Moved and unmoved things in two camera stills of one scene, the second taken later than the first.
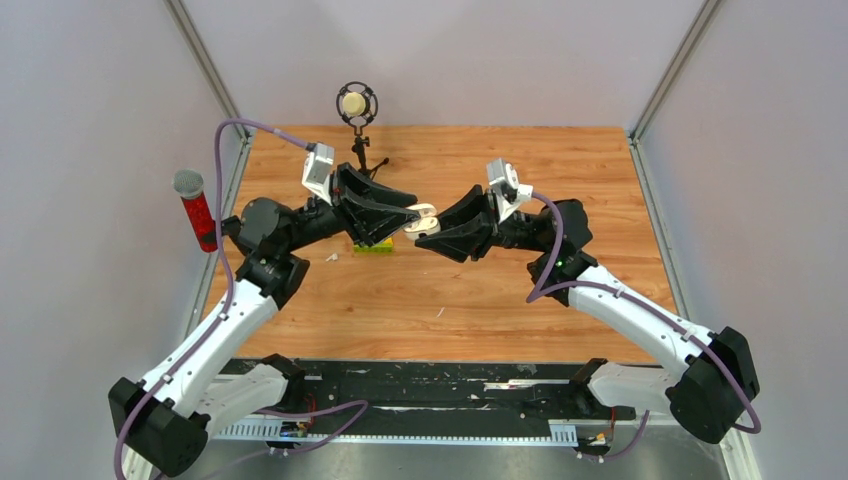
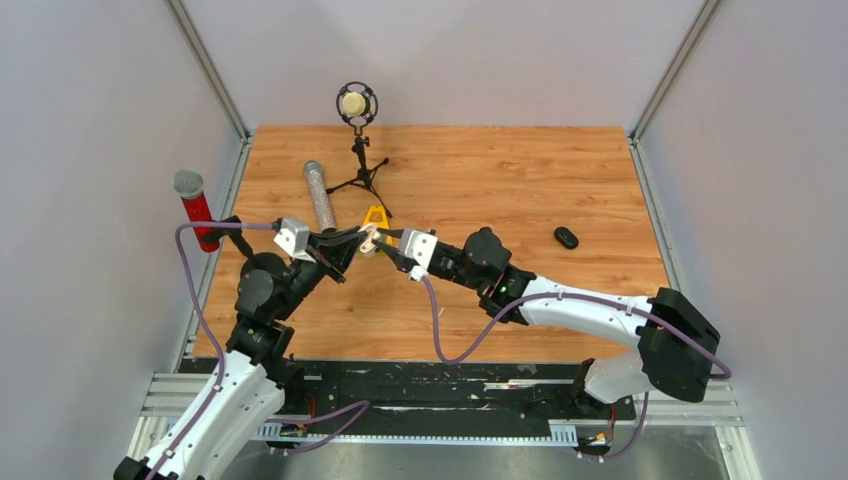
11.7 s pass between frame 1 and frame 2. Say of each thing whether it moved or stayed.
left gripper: moved
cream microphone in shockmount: stayed
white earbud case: moved
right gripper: moved
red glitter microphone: stayed
